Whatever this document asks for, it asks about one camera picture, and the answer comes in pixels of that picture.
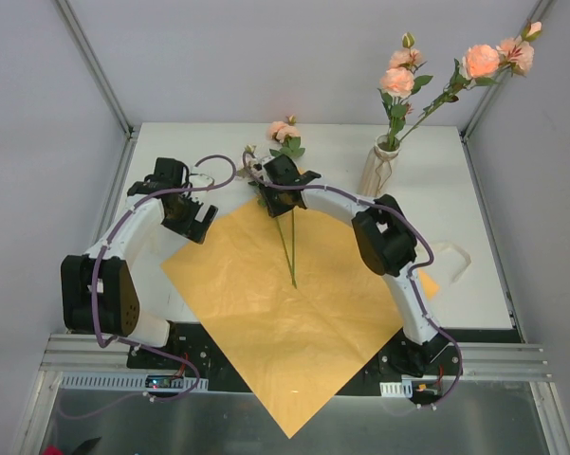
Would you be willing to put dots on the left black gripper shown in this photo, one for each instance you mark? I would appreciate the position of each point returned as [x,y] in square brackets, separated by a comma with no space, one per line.
[195,218]

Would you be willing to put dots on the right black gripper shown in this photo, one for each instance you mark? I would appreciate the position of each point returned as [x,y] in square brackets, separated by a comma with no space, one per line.
[275,200]

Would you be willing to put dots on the orange wrapping paper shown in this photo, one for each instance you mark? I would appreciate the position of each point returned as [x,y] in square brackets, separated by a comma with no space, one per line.
[289,302]

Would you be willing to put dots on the cream printed ribbon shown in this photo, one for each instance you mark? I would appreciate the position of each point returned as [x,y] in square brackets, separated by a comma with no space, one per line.
[451,262]

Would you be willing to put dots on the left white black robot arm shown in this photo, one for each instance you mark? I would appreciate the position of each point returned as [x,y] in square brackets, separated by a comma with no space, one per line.
[98,291]

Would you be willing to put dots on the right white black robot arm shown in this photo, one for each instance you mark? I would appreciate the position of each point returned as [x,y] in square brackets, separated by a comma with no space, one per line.
[386,240]

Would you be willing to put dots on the beige ribbed vase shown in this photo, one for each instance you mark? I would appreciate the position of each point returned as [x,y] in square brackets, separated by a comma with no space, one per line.
[378,168]

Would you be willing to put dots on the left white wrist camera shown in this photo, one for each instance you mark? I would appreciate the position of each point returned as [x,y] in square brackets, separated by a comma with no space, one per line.
[200,180]

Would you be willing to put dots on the left aluminium frame post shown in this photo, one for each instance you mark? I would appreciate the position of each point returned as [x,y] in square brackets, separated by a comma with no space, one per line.
[93,65]

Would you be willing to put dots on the left white cable duct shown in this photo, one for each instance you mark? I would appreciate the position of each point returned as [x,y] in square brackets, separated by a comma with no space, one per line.
[131,382]

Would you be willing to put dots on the white cable duct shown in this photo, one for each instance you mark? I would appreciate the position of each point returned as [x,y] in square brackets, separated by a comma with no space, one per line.
[131,382]
[402,389]

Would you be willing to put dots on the aluminium front rail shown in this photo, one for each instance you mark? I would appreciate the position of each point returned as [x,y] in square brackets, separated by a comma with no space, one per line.
[481,361]

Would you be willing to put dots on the right white cable duct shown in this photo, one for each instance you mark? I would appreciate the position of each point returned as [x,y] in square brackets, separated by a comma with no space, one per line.
[402,389]

